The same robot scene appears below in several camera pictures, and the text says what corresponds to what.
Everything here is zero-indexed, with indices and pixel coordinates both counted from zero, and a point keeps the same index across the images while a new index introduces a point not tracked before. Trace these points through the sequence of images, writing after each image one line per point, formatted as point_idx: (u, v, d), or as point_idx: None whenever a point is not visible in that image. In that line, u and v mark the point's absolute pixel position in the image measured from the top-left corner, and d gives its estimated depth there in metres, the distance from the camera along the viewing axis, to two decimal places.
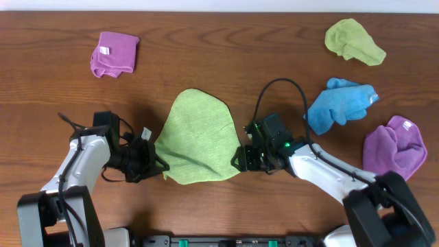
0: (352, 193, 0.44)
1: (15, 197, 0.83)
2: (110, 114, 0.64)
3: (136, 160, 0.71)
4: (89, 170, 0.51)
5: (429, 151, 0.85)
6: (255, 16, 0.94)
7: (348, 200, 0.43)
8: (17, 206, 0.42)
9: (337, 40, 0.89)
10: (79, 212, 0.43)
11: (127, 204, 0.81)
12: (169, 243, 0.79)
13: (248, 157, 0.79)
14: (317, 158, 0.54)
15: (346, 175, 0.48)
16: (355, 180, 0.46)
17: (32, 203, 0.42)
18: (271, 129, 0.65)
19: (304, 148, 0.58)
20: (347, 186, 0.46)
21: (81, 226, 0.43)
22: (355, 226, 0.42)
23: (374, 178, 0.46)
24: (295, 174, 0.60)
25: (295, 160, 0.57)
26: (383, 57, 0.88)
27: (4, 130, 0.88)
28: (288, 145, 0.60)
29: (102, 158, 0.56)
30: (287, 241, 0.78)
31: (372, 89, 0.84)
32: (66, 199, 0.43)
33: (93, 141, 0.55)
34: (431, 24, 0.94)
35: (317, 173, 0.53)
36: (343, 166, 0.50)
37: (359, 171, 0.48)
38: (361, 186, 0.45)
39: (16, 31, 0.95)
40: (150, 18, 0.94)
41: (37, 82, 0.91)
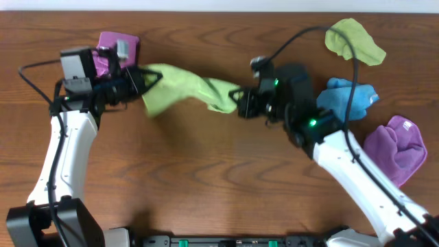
0: (399, 234, 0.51)
1: (13, 197, 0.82)
2: (79, 54, 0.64)
3: (121, 87, 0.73)
4: (76, 167, 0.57)
5: (429, 151, 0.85)
6: (254, 16, 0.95)
7: (394, 242, 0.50)
8: (7, 220, 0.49)
9: (337, 40, 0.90)
10: (73, 226, 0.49)
11: (127, 204, 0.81)
12: (169, 243, 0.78)
13: (251, 103, 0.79)
14: (353, 161, 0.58)
15: (392, 203, 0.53)
16: (401, 214, 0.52)
17: (21, 218, 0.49)
18: (297, 90, 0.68)
19: (337, 138, 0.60)
20: (394, 221, 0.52)
21: (76, 237, 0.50)
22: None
23: (424, 218, 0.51)
24: (313, 154, 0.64)
25: (325, 151, 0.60)
26: (383, 57, 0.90)
27: (3, 130, 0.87)
28: (314, 123, 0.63)
29: (87, 137, 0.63)
30: (287, 241, 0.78)
31: (372, 89, 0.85)
32: (61, 216, 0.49)
33: (77, 127, 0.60)
34: (429, 25, 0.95)
35: (350, 177, 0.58)
36: (386, 185, 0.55)
37: (406, 204, 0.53)
38: (406, 227, 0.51)
39: (16, 31, 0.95)
40: (151, 18, 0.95)
41: (37, 81, 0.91)
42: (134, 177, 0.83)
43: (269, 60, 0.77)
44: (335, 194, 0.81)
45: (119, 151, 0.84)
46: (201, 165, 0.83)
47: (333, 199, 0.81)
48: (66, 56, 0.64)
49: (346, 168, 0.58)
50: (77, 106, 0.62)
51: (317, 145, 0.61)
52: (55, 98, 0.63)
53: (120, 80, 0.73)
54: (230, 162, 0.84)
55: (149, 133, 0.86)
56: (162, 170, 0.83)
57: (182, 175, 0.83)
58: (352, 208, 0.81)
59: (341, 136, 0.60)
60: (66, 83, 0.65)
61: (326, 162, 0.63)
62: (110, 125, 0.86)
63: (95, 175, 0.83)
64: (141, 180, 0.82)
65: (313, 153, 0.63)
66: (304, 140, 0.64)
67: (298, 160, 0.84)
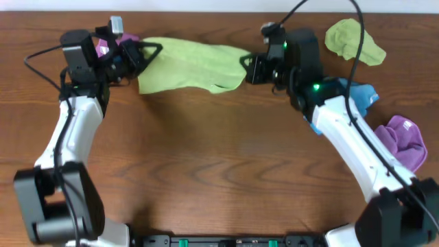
0: (384, 193, 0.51)
1: (14, 197, 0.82)
2: (81, 43, 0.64)
3: (122, 65, 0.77)
4: (81, 138, 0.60)
5: (430, 151, 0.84)
6: (254, 16, 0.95)
7: (378, 200, 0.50)
8: (14, 180, 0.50)
9: (337, 40, 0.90)
10: (76, 185, 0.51)
11: (127, 204, 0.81)
12: (169, 243, 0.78)
13: (258, 68, 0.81)
14: (350, 125, 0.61)
15: (382, 165, 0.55)
16: (389, 175, 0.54)
17: (27, 178, 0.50)
18: (304, 55, 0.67)
19: (337, 103, 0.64)
20: (381, 180, 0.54)
21: (79, 200, 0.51)
22: (374, 221, 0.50)
23: (411, 182, 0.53)
24: (311, 119, 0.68)
25: (324, 113, 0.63)
26: (383, 57, 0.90)
27: (3, 130, 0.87)
28: (317, 87, 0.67)
29: (93, 119, 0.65)
30: (287, 241, 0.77)
31: (372, 89, 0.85)
32: (64, 173, 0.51)
33: (84, 106, 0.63)
34: (429, 25, 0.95)
35: (344, 138, 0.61)
36: (379, 149, 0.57)
37: (396, 167, 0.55)
38: (393, 187, 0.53)
39: (17, 31, 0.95)
40: (151, 18, 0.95)
41: (38, 81, 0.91)
42: (134, 176, 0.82)
43: (279, 25, 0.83)
44: (335, 194, 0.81)
45: (119, 151, 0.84)
46: (201, 165, 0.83)
47: (333, 198, 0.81)
48: (67, 47, 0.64)
49: (341, 129, 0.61)
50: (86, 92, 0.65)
51: (317, 108, 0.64)
52: (64, 87, 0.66)
53: (118, 57, 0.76)
54: (230, 162, 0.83)
55: (149, 133, 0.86)
56: (162, 169, 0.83)
57: (181, 175, 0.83)
58: (352, 208, 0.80)
59: (341, 101, 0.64)
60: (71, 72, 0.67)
61: (324, 125, 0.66)
62: (110, 125, 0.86)
63: (95, 175, 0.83)
64: (141, 179, 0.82)
65: (313, 116, 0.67)
66: (305, 104, 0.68)
67: (298, 159, 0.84)
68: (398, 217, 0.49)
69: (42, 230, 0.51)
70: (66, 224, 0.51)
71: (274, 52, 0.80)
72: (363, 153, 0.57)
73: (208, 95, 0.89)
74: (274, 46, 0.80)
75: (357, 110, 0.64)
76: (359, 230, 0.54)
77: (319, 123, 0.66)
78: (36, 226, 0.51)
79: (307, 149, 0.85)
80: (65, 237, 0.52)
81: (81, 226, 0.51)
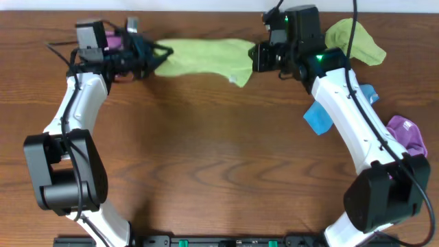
0: (375, 165, 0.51)
1: (13, 197, 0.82)
2: (93, 25, 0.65)
3: (129, 58, 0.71)
4: (87, 110, 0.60)
5: (429, 151, 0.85)
6: (255, 16, 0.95)
7: (370, 171, 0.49)
8: (24, 145, 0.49)
9: (337, 40, 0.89)
10: (83, 151, 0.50)
11: (127, 204, 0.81)
12: (169, 243, 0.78)
13: (263, 55, 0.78)
14: (348, 98, 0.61)
15: (376, 139, 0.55)
16: (383, 149, 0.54)
17: (37, 143, 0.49)
18: (306, 25, 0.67)
19: (338, 76, 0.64)
20: (373, 154, 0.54)
21: (85, 167, 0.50)
22: (363, 192, 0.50)
23: (403, 156, 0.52)
24: (311, 92, 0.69)
25: (324, 84, 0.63)
26: (383, 57, 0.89)
27: (3, 130, 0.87)
28: (321, 57, 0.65)
29: (99, 96, 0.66)
30: (287, 241, 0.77)
31: (371, 88, 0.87)
32: (71, 140, 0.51)
33: (91, 81, 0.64)
34: (429, 25, 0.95)
35: (341, 111, 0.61)
36: (375, 124, 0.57)
37: (389, 143, 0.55)
38: (384, 161, 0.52)
39: (16, 31, 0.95)
40: (150, 18, 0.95)
41: (36, 81, 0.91)
42: (134, 177, 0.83)
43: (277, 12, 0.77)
44: (335, 195, 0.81)
45: (119, 151, 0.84)
46: (201, 165, 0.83)
47: (333, 198, 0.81)
48: (81, 27, 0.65)
49: (339, 101, 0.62)
50: (92, 68, 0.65)
51: (319, 79, 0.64)
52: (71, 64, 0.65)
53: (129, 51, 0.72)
54: (230, 162, 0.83)
55: (151, 134, 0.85)
56: (162, 170, 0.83)
57: (181, 175, 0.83)
58: None
59: (342, 73, 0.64)
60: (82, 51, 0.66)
61: (322, 98, 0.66)
62: (110, 125, 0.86)
63: None
64: (141, 179, 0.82)
65: (312, 87, 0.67)
66: (307, 73, 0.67)
67: (298, 160, 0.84)
68: (387, 189, 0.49)
69: (47, 195, 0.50)
70: (70, 191, 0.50)
71: (279, 38, 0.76)
72: (359, 125, 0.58)
73: (210, 95, 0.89)
74: (276, 31, 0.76)
75: (357, 84, 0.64)
76: (348, 200, 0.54)
77: (318, 95, 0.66)
78: (42, 191, 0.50)
79: (307, 150, 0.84)
80: (70, 203, 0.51)
81: (86, 193, 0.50)
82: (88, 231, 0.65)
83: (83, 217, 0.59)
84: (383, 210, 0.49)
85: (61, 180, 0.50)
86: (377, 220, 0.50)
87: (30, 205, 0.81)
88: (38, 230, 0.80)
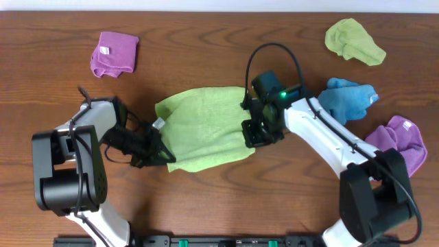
0: (351, 166, 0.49)
1: (14, 197, 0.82)
2: None
3: (140, 143, 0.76)
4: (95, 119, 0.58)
5: (429, 151, 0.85)
6: (254, 16, 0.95)
7: (347, 172, 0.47)
8: (32, 138, 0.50)
9: (337, 40, 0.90)
10: (88, 144, 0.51)
11: (127, 204, 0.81)
12: (169, 243, 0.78)
13: (250, 130, 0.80)
14: (315, 118, 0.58)
15: (346, 144, 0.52)
16: (354, 152, 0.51)
17: (45, 137, 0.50)
18: (266, 84, 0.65)
19: (302, 103, 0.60)
20: (347, 158, 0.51)
21: (88, 158, 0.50)
22: (348, 195, 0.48)
23: (374, 152, 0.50)
24: (286, 126, 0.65)
25: (291, 116, 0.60)
26: (383, 57, 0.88)
27: (3, 130, 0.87)
28: (284, 95, 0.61)
29: (110, 118, 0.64)
30: (287, 241, 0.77)
31: (372, 89, 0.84)
32: (77, 133, 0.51)
33: (103, 103, 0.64)
34: (429, 24, 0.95)
35: (312, 134, 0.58)
36: (343, 131, 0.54)
37: (359, 143, 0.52)
38: (359, 161, 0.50)
39: (16, 31, 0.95)
40: (151, 18, 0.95)
41: (37, 81, 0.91)
42: (134, 177, 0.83)
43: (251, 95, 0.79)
44: (335, 195, 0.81)
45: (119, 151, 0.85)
46: None
47: (333, 198, 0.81)
48: None
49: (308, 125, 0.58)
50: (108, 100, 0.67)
51: (285, 110, 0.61)
52: None
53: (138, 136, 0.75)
54: (229, 162, 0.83)
55: None
56: (162, 170, 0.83)
57: (181, 176, 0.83)
58: None
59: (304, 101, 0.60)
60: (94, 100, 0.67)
61: (296, 128, 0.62)
62: None
63: None
64: (141, 179, 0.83)
65: (285, 121, 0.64)
66: (277, 112, 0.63)
67: (298, 160, 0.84)
68: (370, 185, 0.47)
69: (48, 195, 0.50)
70: (70, 191, 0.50)
71: None
72: (328, 140, 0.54)
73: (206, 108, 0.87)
74: None
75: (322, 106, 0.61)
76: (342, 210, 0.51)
77: (292, 126, 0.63)
78: (43, 190, 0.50)
79: (307, 150, 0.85)
80: (69, 203, 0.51)
81: (85, 191, 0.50)
82: (87, 231, 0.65)
83: (82, 217, 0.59)
84: (373, 208, 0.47)
85: (60, 180, 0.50)
86: (372, 221, 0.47)
87: (30, 205, 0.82)
88: (38, 229, 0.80)
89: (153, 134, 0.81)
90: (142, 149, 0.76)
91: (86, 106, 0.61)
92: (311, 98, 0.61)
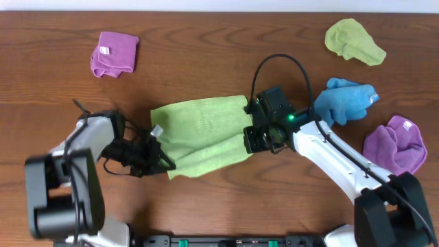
0: (365, 192, 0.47)
1: (14, 197, 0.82)
2: None
3: (140, 155, 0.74)
4: (92, 140, 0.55)
5: (429, 151, 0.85)
6: (254, 16, 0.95)
7: (361, 199, 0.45)
8: (25, 165, 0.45)
9: (337, 40, 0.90)
10: (84, 170, 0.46)
11: (127, 204, 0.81)
12: (169, 243, 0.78)
13: (253, 139, 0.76)
14: (325, 141, 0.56)
15: (358, 169, 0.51)
16: (368, 177, 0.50)
17: (38, 162, 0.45)
18: (274, 102, 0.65)
19: (311, 126, 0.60)
20: (361, 183, 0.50)
21: (85, 186, 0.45)
22: (363, 221, 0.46)
23: (388, 176, 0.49)
24: (295, 149, 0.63)
25: (300, 139, 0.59)
26: (383, 57, 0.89)
27: (3, 130, 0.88)
28: (291, 118, 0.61)
29: (108, 134, 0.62)
30: (287, 241, 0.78)
31: (372, 89, 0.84)
32: (70, 158, 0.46)
33: (99, 121, 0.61)
34: (429, 24, 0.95)
35: (323, 158, 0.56)
36: (355, 155, 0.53)
37: (372, 167, 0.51)
38: (373, 186, 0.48)
39: (16, 31, 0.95)
40: (151, 18, 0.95)
41: (36, 82, 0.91)
42: (134, 177, 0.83)
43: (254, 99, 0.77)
44: (335, 195, 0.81)
45: None
46: None
47: (333, 197, 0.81)
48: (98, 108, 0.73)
49: (318, 149, 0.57)
50: (104, 114, 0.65)
51: (295, 134, 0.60)
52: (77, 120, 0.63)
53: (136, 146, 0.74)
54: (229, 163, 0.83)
55: None
56: None
57: (182, 176, 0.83)
58: (352, 208, 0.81)
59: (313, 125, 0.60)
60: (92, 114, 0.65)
61: (306, 151, 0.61)
62: None
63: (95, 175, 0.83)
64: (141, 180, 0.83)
65: (295, 144, 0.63)
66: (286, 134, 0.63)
67: (298, 160, 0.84)
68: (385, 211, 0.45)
69: (43, 224, 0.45)
70: (67, 219, 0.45)
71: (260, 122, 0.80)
72: (340, 165, 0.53)
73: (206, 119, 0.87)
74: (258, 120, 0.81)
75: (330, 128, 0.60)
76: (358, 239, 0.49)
77: (302, 150, 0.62)
78: (38, 218, 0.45)
79: None
80: (64, 231, 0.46)
81: (81, 220, 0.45)
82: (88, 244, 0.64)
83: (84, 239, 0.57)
84: (392, 236, 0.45)
85: (54, 208, 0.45)
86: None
87: None
88: None
89: (151, 143, 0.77)
90: (141, 159, 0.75)
91: (82, 123, 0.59)
92: (319, 121, 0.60)
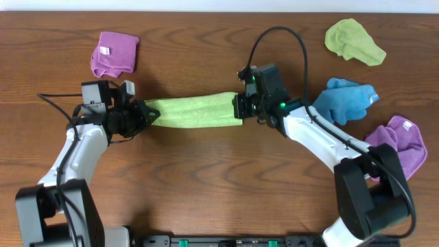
0: (344, 160, 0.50)
1: (14, 197, 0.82)
2: (99, 82, 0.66)
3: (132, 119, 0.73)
4: (85, 162, 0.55)
5: (429, 151, 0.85)
6: (254, 16, 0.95)
7: (341, 167, 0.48)
8: (16, 199, 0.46)
9: (337, 40, 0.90)
10: (78, 204, 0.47)
11: (127, 204, 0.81)
12: (169, 243, 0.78)
13: (242, 106, 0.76)
14: (311, 122, 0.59)
15: (339, 141, 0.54)
16: (348, 148, 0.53)
17: (30, 197, 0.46)
18: (269, 83, 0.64)
19: (300, 110, 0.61)
20: (341, 154, 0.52)
21: (81, 219, 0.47)
22: (342, 189, 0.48)
23: (367, 147, 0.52)
24: (285, 134, 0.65)
25: (289, 123, 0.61)
26: (383, 57, 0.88)
27: (3, 130, 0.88)
28: (284, 105, 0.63)
29: (99, 145, 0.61)
30: (287, 241, 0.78)
31: (371, 89, 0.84)
32: (65, 192, 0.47)
33: (90, 132, 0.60)
34: (429, 24, 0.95)
35: (309, 137, 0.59)
36: (338, 130, 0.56)
37: (353, 140, 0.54)
38: (353, 156, 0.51)
39: (16, 31, 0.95)
40: (150, 18, 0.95)
41: (37, 82, 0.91)
42: (134, 177, 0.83)
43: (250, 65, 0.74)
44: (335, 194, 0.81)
45: (118, 151, 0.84)
46: (201, 164, 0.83)
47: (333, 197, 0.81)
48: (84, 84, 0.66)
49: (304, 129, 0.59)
50: (95, 121, 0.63)
51: (285, 118, 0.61)
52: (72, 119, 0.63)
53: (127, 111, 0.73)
54: (229, 162, 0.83)
55: (151, 142, 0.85)
56: (162, 169, 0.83)
57: (182, 175, 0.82)
58: None
59: (302, 109, 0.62)
60: (84, 108, 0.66)
61: (295, 135, 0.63)
62: None
63: (95, 175, 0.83)
64: (141, 179, 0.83)
65: (285, 130, 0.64)
66: (278, 122, 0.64)
67: (298, 159, 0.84)
68: (363, 178, 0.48)
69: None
70: None
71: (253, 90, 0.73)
72: (324, 140, 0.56)
73: None
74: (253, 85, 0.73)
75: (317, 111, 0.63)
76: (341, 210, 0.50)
77: (291, 134, 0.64)
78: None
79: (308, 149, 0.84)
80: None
81: None
82: None
83: None
84: (370, 202, 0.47)
85: (55, 236, 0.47)
86: (370, 215, 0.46)
87: None
88: None
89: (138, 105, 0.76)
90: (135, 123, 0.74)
91: (73, 138, 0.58)
92: (309, 105, 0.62)
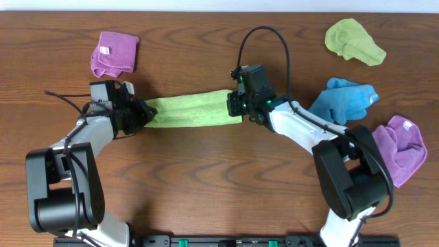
0: (322, 142, 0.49)
1: (14, 197, 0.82)
2: (107, 81, 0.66)
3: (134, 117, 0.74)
4: (92, 138, 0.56)
5: (429, 151, 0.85)
6: (254, 16, 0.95)
7: (318, 147, 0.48)
8: (27, 158, 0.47)
9: (337, 40, 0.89)
10: (83, 161, 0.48)
11: (127, 204, 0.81)
12: (169, 243, 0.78)
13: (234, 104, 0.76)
14: (294, 114, 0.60)
15: (318, 127, 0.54)
16: (326, 132, 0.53)
17: (40, 155, 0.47)
18: (256, 82, 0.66)
19: (283, 105, 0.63)
20: (319, 138, 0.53)
21: (86, 177, 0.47)
22: (321, 168, 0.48)
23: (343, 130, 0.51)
24: (274, 129, 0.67)
25: (274, 117, 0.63)
26: (383, 57, 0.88)
27: (3, 130, 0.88)
28: (270, 102, 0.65)
29: (107, 132, 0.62)
30: (287, 241, 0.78)
31: (372, 88, 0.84)
32: (72, 151, 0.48)
33: (99, 119, 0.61)
34: (428, 24, 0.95)
35: (293, 129, 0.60)
36: (318, 119, 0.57)
37: (331, 125, 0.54)
38: (330, 138, 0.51)
39: (16, 31, 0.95)
40: (150, 18, 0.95)
41: (37, 82, 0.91)
42: (134, 177, 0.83)
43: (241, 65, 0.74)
44: None
45: (118, 151, 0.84)
46: (201, 164, 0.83)
47: None
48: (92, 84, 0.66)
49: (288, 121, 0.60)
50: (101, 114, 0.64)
51: (270, 113, 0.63)
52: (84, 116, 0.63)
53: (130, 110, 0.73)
54: (229, 162, 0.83)
55: (151, 142, 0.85)
56: (162, 169, 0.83)
57: (181, 175, 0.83)
58: None
59: (285, 103, 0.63)
60: (93, 105, 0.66)
61: (282, 130, 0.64)
62: None
63: None
64: (141, 179, 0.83)
65: (274, 125, 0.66)
66: (266, 119, 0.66)
67: (298, 159, 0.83)
68: (339, 157, 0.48)
69: (43, 217, 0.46)
70: (66, 212, 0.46)
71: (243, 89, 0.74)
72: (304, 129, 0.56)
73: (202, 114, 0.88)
74: None
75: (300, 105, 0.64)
76: (326, 192, 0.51)
77: (279, 129, 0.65)
78: (38, 211, 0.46)
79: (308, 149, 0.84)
80: (67, 224, 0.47)
81: (81, 210, 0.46)
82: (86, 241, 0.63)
83: (81, 234, 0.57)
84: (349, 180, 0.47)
85: (57, 200, 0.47)
86: (350, 193, 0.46)
87: None
88: None
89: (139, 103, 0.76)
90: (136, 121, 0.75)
91: (82, 122, 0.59)
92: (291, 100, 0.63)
